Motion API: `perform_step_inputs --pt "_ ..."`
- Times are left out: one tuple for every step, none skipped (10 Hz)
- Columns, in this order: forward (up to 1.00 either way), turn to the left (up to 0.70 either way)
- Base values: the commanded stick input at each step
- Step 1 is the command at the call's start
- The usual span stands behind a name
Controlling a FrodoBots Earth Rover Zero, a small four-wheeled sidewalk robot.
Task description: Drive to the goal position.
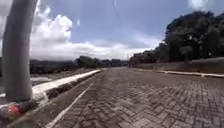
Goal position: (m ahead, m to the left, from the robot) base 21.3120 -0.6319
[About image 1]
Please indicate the brown earth bank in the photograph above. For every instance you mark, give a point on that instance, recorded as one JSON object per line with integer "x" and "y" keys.
{"x": 186, "y": 66}

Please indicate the grey ground strip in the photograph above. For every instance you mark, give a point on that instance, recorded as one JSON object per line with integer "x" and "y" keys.
{"x": 50, "y": 75}

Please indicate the pale kerb by bank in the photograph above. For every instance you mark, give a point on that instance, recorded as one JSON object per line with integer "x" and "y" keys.
{"x": 186, "y": 73}

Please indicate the thick grey pole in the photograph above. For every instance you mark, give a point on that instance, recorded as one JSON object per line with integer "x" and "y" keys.
{"x": 16, "y": 50}

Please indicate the pale concrete kerb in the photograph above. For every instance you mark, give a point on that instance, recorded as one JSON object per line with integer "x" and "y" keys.
{"x": 56, "y": 83}

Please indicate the row of dark trees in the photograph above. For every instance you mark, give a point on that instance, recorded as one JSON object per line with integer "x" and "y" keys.
{"x": 196, "y": 36}

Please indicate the white painted line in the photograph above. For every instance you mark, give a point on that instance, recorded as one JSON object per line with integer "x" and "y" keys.
{"x": 68, "y": 107}

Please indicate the distant row of trees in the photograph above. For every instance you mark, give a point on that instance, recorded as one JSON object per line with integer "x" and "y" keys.
{"x": 88, "y": 61}

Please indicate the grey brick paved road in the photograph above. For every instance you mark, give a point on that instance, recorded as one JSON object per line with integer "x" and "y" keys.
{"x": 140, "y": 100}

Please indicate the red object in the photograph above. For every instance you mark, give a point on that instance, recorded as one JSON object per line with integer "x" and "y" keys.
{"x": 14, "y": 110}

